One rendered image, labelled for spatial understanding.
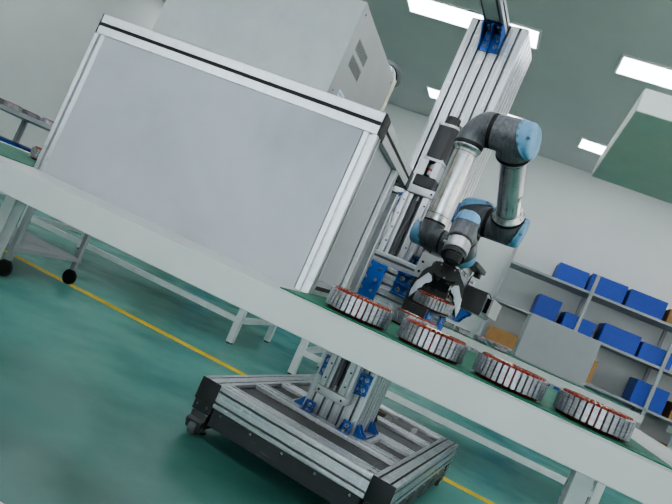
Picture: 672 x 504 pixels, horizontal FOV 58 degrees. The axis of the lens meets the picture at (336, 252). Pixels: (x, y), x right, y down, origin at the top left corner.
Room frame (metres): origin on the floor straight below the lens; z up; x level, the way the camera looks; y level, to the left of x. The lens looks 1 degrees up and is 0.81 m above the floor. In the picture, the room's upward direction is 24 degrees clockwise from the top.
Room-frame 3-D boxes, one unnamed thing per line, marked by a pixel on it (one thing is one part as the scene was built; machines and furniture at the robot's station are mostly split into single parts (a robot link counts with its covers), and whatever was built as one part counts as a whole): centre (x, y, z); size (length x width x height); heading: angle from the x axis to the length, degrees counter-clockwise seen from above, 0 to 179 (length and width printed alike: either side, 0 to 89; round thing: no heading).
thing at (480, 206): (2.26, -0.42, 1.20); 0.13 x 0.12 x 0.14; 62
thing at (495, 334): (7.53, -2.32, 0.87); 0.40 x 0.36 x 0.17; 164
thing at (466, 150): (1.93, -0.25, 1.23); 0.12 x 0.11 x 0.49; 152
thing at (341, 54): (1.42, 0.30, 1.22); 0.44 x 0.39 x 0.20; 74
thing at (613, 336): (7.19, -3.50, 1.40); 0.42 x 0.42 x 0.23; 74
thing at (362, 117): (1.41, 0.28, 1.09); 0.68 x 0.44 x 0.05; 74
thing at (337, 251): (1.25, -0.01, 0.91); 0.28 x 0.03 x 0.32; 164
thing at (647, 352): (7.07, -3.91, 1.38); 0.42 x 0.36 x 0.20; 162
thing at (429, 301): (1.63, -0.30, 0.83); 0.11 x 0.11 x 0.04
